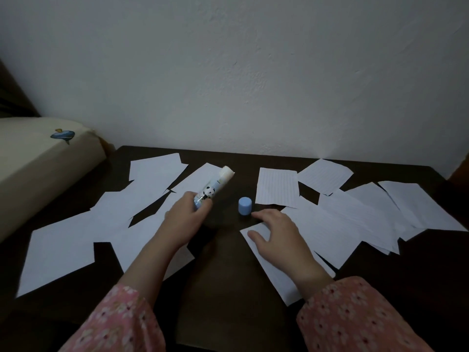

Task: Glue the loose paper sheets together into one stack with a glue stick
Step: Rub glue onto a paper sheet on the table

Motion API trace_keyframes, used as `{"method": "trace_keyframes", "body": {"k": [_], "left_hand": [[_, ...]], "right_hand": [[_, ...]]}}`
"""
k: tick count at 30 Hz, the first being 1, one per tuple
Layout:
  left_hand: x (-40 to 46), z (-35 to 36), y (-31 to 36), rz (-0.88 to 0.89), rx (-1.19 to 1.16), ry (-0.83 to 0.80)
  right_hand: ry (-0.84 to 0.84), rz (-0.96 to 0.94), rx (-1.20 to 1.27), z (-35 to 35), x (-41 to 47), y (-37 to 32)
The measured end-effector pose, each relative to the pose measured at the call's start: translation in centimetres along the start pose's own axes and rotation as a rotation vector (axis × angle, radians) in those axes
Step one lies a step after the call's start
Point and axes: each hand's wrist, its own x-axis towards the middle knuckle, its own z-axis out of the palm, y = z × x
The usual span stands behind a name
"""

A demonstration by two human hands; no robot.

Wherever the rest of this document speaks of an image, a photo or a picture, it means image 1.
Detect person's right hand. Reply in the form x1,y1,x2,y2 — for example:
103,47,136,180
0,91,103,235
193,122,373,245
247,208,332,290

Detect white panda print glue stick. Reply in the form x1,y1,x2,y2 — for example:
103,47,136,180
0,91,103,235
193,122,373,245
193,165,235,210

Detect dark brown curtain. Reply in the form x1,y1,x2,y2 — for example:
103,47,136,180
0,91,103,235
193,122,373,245
0,58,41,119

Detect brown wooden furniture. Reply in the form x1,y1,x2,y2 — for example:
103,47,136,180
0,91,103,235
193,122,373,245
448,154,469,184

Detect beige mattress with whale print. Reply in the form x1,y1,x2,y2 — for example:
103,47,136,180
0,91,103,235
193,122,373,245
0,117,107,243

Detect person's left hand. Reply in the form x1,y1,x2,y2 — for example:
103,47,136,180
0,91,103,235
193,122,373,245
153,191,213,250

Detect person's right forearm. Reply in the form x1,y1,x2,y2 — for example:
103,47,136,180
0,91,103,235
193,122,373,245
295,274,435,352

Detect person's left forearm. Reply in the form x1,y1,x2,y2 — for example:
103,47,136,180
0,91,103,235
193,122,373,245
58,232,184,352

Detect white paper sheets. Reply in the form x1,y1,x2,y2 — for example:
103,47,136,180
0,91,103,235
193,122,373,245
16,153,469,299

